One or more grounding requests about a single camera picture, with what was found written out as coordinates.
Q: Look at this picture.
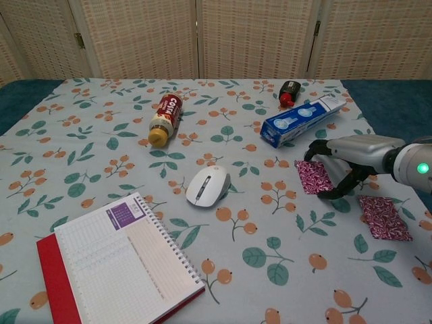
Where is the blue toothpaste box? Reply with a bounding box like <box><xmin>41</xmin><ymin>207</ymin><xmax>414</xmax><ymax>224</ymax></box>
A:
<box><xmin>260</xmin><ymin>94</ymin><xmax>347</xmax><ymax>149</ymax></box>

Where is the black bottle red cap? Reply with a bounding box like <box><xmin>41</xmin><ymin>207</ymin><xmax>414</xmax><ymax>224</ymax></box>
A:
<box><xmin>278</xmin><ymin>80</ymin><xmax>302</xmax><ymax>108</ymax></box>

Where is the floral print tablecloth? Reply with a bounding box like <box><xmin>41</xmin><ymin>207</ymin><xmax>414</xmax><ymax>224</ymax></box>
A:
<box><xmin>0</xmin><ymin>78</ymin><xmax>432</xmax><ymax>324</ymax></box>

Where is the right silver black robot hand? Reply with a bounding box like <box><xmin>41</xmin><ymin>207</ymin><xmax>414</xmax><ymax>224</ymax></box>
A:
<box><xmin>303</xmin><ymin>134</ymin><xmax>405</xmax><ymax>200</ymax></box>

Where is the Costa coffee bottle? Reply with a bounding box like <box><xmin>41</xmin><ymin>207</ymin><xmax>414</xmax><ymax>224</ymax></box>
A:
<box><xmin>147</xmin><ymin>93</ymin><xmax>184</xmax><ymax>149</ymax></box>

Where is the white computer mouse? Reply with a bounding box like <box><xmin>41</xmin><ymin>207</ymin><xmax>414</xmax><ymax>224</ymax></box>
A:
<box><xmin>185</xmin><ymin>165</ymin><xmax>232</xmax><ymax>207</ymax></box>

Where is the spiral notebook red cover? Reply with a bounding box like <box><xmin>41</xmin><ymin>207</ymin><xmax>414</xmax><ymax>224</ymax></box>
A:
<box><xmin>36</xmin><ymin>192</ymin><xmax>207</xmax><ymax>324</ymax></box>

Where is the bamboo folding screen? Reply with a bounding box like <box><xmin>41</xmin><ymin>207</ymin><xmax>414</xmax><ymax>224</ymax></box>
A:
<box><xmin>0</xmin><ymin>0</ymin><xmax>432</xmax><ymax>88</ymax></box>

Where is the purple patterned card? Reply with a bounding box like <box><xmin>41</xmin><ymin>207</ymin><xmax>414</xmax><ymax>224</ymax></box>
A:
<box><xmin>294</xmin><ymin>160</ymin><xmax>335</xmax><ymax>196</ymax></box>
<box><xmin>357</xmin><ymin>194</ymin><xmax>414</xmax><ymax>242</ymax></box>

